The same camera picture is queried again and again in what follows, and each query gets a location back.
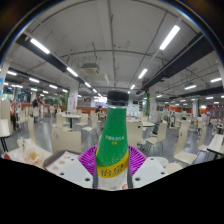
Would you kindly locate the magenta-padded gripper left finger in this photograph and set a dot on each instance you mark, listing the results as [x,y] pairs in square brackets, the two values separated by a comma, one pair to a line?
[75,170]

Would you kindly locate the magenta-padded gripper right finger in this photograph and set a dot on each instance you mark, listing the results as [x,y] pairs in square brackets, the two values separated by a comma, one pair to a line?
[148,170]

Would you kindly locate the green-labelled drink bottle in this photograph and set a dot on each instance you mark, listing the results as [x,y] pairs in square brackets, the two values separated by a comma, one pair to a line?
[111,140]

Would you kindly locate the white polka-dot mug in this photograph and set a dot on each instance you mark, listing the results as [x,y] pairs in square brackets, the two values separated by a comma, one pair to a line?
[162,160]

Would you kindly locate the beige chair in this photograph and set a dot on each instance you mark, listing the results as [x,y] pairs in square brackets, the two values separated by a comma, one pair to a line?
[135,133]
[66,140]

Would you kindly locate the group of beige chairs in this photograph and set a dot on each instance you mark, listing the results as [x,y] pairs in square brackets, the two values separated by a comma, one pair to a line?
[160,133]

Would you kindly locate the person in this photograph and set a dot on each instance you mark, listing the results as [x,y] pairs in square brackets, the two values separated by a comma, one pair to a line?
[98,109]
[35,102]
[41,107]

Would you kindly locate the ceiling air conditioner unit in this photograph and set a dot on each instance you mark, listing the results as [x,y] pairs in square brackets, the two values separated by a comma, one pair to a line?
[90,69]

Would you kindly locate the group of ceiling lights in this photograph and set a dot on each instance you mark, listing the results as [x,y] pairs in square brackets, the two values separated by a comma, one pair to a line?
[40,46]

